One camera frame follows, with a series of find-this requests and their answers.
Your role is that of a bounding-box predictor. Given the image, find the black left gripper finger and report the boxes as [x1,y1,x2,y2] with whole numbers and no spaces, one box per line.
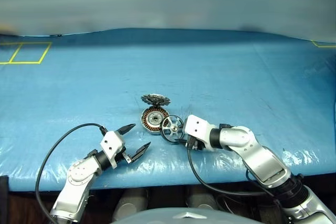
[130,141,152,163]
[115,123,137,136]

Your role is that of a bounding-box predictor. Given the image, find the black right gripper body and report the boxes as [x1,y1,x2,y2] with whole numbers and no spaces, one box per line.
[184,135,206,152]

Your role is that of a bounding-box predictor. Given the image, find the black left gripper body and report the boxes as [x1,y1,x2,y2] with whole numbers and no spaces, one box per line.
[115,145,133,164]

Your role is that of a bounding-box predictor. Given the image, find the black rotor ring silver spokes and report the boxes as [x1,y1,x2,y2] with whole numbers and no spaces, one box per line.
[160,114,185,145]

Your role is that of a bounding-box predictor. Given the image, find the silver motor base copper windings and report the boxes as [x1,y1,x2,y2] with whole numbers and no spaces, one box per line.
[141,105,170,136]

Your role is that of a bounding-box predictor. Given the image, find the silver motor cover circuit board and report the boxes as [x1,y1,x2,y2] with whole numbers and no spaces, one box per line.
[141,94,172,108]

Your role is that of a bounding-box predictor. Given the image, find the grey rounded cylinder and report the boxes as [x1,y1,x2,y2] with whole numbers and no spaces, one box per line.
[114,188,148,217]
[186,186,219,210]

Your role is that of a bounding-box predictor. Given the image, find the blue plastic table cover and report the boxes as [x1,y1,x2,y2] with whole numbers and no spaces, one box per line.
[0,28,336,192]

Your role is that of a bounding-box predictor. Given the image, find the grey robot torso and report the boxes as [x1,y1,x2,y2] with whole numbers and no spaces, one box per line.
[112,207,229,224]

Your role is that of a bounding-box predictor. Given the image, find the black block at table edge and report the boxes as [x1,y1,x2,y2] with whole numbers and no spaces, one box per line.
[0,175,9,199]

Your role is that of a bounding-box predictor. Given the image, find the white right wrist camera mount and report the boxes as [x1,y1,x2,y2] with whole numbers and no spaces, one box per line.
[183,114,214,152]

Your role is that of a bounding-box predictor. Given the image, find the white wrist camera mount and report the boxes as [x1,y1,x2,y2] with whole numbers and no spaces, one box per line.
[183,114,214,152]
[100,130,127,170]

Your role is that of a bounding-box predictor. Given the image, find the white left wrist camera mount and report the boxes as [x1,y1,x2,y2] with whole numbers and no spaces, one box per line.
[100,130,127,170]

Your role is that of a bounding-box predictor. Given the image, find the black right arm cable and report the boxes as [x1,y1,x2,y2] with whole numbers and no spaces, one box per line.
[186,142,286,209]

